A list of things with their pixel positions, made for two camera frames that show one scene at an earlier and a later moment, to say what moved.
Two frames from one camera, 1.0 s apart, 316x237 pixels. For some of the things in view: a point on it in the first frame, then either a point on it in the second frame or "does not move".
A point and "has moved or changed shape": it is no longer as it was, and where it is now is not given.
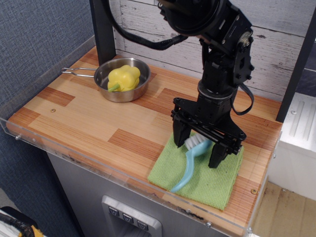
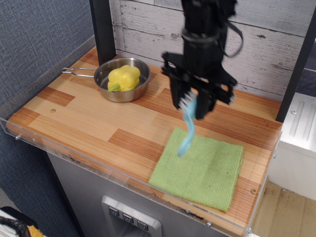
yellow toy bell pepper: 123,78 does not move
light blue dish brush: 197,145 has moved or changed shape
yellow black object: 15,220 does not move
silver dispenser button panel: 120,219 does not move
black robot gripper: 212,118 to 202,60
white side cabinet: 294,166 does not move
